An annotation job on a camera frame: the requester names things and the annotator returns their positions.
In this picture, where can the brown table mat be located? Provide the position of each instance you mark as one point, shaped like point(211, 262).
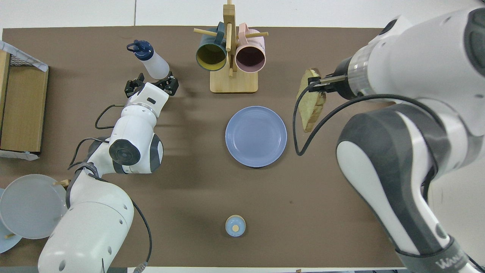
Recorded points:
point(197, 170)

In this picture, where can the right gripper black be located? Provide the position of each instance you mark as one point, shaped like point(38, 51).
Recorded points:
point(344, 81)

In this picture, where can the wooden mug tree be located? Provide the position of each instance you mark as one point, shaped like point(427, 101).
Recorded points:
point(235, 83)

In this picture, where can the pale blue plate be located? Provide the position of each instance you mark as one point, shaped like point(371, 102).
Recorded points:
point(26, 206)
point(7, 245)

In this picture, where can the wooden shelf box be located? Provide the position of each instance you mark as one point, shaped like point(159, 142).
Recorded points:
point(22, 94)

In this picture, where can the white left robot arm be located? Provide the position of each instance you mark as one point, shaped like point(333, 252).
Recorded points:
point(132, 132)

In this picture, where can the dark teal mug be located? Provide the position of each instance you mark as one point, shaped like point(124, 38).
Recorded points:
point(211, 57)

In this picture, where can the small blue seasoning shaker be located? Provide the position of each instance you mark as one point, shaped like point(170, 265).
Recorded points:
point(235, 227)

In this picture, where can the white squeeze bottle blue cap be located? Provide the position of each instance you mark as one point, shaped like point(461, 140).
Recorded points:
point(155, 66)

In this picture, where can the pink mug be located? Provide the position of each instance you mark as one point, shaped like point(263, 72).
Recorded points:
point(250, 58)

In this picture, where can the wooden plate rack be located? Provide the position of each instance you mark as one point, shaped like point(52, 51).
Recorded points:
point(62, 183)

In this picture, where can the marble pattern cloth strip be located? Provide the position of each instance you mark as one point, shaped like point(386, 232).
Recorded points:
point(38, 64)

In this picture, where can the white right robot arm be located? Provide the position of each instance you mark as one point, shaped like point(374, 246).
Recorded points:
point(416, 57)

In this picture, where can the white paper sheet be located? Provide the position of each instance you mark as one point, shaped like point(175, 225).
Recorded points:
point(19, 155)

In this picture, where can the blue round plate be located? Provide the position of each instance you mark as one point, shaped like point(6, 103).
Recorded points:
point(256, 136)

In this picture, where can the slice of toast bread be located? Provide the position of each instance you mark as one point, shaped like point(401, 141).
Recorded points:
point(312, 110)

